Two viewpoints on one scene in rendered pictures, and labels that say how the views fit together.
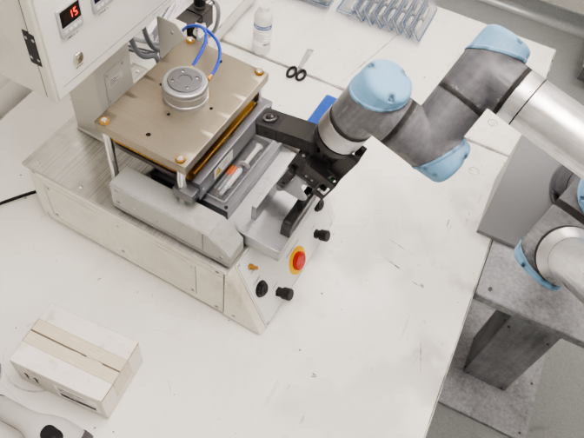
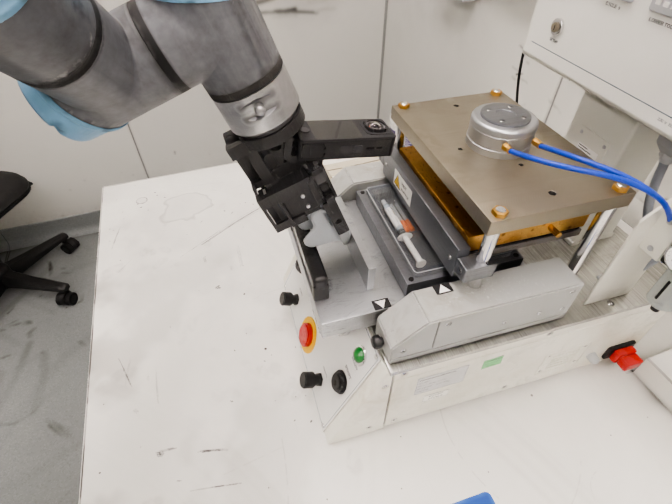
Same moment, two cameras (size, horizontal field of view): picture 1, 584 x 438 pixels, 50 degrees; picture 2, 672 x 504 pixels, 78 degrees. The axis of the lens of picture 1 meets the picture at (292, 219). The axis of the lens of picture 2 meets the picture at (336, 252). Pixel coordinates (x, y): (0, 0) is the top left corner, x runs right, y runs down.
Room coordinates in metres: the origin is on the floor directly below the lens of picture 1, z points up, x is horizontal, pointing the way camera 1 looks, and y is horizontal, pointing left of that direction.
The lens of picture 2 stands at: (1.03, -0.22, 1.38)
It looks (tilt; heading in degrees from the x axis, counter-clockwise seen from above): 45 degrees down; 143
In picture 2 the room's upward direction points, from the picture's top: straight up
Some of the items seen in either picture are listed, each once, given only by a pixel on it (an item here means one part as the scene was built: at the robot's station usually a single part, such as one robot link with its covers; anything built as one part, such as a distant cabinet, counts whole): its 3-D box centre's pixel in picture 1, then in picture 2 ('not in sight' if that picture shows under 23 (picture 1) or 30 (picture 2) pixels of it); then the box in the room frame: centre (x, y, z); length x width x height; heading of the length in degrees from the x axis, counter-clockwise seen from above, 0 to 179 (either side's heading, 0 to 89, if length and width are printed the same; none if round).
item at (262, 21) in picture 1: (262, 28); not in sight; (1.36, 0.17, 0.82); 0.05 x 0.05 x 0.14
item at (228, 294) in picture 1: (198, 188); (454, 292); (0.79, 0.21, 0.84); 0.53 x 0.37 x 0.17; 70
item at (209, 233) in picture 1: (176, 216); (394, 183); (0.62, 0.20, 0.96); 0.25 x 0.05 x 0.07; 70
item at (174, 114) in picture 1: (177, 93); (521, 164); (0.80, 0.24, 1.08); 0.31 x 0.24 x 0.13; 160
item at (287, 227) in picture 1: (305, 201); (307, 249); (0.68, -0.02, 0.99); 0.15 x 0.02 x 0.04; 160
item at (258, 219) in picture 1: (240, 175); (400, 240); (0.73, 0.11, 0.97); 0.30 x 0.22 x 0.08; 70
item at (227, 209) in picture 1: (218, 160); (431, 227); (0.75, 0.16, 0.98); 0.20 x 0.17 x 0.03; 160
